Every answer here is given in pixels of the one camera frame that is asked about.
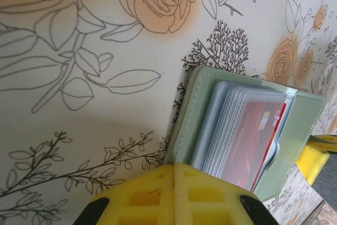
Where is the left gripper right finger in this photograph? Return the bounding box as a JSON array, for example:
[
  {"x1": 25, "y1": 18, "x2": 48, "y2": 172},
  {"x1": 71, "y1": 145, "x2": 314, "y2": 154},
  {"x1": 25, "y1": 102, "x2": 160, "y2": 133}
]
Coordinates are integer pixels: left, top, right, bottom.
[{"x1": 174, "y1": 163, "x2": 280, "y2": 225}]

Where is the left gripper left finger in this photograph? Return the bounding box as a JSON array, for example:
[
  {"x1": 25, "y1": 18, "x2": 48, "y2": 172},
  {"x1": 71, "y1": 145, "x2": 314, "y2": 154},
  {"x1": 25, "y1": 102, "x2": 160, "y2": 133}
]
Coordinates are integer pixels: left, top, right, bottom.
[{"x1": 78, "y1": 164, "x2": 176, "y2": 225}]

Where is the red credit card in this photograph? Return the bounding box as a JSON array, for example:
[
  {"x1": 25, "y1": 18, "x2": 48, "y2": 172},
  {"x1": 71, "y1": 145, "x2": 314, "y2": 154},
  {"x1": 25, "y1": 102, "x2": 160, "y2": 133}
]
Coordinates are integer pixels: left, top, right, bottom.
[{"x1": 228, "y1": 100, "x2": 288, "y2": 192}]

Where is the floral tablecloth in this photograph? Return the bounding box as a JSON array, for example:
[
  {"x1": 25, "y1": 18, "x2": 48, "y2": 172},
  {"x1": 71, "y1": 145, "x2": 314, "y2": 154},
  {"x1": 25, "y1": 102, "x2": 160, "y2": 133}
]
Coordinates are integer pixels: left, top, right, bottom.
[{"x1": 0, "y1": 0, "x2": 337, "y2": 225}]

